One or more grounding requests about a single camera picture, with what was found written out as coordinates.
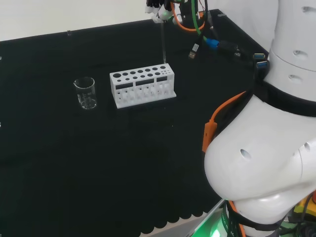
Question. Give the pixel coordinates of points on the black usb adapter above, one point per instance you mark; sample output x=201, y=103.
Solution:
x=229, y=48

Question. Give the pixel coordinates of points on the clear glass rod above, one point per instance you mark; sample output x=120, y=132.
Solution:
x=163, y=42

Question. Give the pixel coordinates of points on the black bench cloth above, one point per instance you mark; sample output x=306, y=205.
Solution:
x=74, y=160

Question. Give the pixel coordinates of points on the white test tube rack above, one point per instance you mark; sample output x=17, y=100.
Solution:
x=123, y=100

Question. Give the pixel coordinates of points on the clear glass beaker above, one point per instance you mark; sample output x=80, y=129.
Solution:
x=86, y=96

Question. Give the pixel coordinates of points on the yellow stop button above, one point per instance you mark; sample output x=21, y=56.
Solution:
x=303, y=208

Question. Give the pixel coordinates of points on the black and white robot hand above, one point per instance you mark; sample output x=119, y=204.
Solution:
x=163, y=14

